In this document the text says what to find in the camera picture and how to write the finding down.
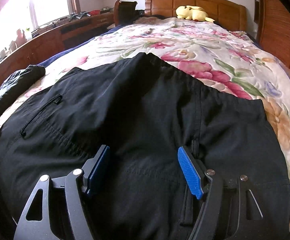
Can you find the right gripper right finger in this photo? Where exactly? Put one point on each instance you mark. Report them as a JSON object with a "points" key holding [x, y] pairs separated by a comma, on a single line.
{"points": [[224, 213]]}

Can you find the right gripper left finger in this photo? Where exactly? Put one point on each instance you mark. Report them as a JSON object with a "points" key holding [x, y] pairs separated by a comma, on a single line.
{"points": [[55, 208]]}

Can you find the black pants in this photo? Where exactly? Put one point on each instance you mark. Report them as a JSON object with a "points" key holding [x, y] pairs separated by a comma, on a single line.
{"points": [[143, 109]]}

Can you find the black folded jacket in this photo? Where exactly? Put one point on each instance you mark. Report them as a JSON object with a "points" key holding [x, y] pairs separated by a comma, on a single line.
{"points": [[17, 83]]}

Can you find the long wooden desk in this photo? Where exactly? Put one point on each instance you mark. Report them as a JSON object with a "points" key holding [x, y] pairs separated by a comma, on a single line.
{"points": [[55, 41]]}

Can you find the red basket on desk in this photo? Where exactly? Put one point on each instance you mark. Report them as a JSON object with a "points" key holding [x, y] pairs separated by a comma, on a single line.
{"points": [[94, 12]]}

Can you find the floral bed blanket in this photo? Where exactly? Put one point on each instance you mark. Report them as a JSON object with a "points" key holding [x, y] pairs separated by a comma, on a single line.
{"points": [[225, 60]]}

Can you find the wooden chair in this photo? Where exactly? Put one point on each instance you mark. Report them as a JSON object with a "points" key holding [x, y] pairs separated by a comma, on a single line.
{"points": [[124, 12]]}

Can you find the wooden louvered wardrobe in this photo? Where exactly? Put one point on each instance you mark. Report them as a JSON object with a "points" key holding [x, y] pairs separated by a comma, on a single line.
{"points": [[273, 33]]}

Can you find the wooden bed headboard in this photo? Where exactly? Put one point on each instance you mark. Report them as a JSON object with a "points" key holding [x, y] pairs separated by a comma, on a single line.
{"points": [[229, 15]]}

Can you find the yellow plush toy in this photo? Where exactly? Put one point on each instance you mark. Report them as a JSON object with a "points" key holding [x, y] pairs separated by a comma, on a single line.
{"points": [[193, 13]]}

